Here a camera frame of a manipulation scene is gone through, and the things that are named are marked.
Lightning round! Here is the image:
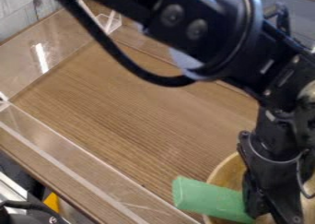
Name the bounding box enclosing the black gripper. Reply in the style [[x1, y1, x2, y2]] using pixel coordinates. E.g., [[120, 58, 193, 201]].
[[236, 130, 315, 224]]

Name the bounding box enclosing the green rectangular block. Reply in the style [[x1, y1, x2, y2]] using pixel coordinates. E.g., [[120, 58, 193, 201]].
[[172, 176, 253, 224]]

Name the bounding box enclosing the brown wooden bowl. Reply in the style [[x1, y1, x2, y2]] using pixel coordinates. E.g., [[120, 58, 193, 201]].
[[203, 152, 315, 224]]

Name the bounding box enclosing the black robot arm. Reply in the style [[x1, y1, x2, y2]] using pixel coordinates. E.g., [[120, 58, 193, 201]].
[[74, 0, 315, 224]]

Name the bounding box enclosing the yellow black clamp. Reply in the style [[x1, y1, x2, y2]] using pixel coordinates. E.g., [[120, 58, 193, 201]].
[[42, 193, 60, 213]]

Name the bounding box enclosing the clear acrylic enclosure wall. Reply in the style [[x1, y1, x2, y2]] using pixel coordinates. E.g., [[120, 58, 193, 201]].
[[0, 0, 315, 224]]

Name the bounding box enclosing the black cable lower left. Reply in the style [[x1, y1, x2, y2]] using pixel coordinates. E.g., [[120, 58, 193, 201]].
[[0, 199, 62, 219]]

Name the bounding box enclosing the clear acrylic corner bracket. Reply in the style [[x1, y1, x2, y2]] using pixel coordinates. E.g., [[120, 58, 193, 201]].
[[77, 0, 121, 35]]

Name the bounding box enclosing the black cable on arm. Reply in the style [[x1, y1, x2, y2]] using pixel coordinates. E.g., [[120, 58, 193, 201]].
[[41, 0, 197, 88]]

